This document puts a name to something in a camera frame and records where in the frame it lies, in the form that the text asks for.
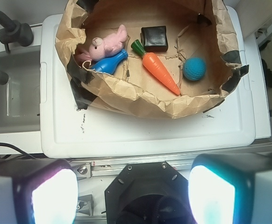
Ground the blue ball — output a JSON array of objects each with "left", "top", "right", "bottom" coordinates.
[{"left": 183, "top": 57, "right": 207, "bottom": 81}]

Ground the orange toy carrot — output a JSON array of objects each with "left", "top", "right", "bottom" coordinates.
[{"left": 131, "top": 39, "right": 180, "bottom": 95}]

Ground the black faucet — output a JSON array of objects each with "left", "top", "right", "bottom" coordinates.
[{"left": 0, "top": 11, "right": 34, "bottom": 85}]

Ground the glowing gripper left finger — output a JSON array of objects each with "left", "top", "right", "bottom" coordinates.
[{"left": 0, "top": 159, "right": 78, "bottom": 224}]

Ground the black octagonal mount plate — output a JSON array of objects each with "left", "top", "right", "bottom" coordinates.
[{"left": 105, "top": 161, "right": 196, "bottom": 224}]

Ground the white plastic bin lid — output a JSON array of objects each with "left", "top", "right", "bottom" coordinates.
[{"left": 40, "top": 14, "right": 256, "bottom": 158}]

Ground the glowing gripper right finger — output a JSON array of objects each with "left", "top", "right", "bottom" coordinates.
[{"left": 188, "top": 153, "right": 272, "bottom": 224}]

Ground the crumpled brown paper bag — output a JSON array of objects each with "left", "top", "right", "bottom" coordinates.
[{"left": 55, "top": 0, "right": 248, "bottom": 119}]

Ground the blue toy bowling pin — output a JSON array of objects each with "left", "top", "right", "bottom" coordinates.
[{"left": 90, "top": 49, "right": 128, "bottom": 75}]

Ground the pink plush bunny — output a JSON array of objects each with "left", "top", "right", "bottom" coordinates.
[{"left": 74, "top": 24, "right": 128, "bottom": 65}]

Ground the aluminium rail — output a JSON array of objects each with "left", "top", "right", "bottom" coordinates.
[{"left": 69, "top": 142, "right": 272, "bottom": 179}]

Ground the grey toy sink basin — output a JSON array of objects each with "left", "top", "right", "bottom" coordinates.
[{"left": 0, "top": 46, "right": 40, "bottom": 134}]

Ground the black cable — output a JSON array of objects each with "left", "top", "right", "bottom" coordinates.
[{"left": 0, "top": 141, "right": 37, "bottom": 160}]

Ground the black box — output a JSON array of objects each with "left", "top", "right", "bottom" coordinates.
[{"left": 141, "top": 26, "right": 168, "bottom": 52}]

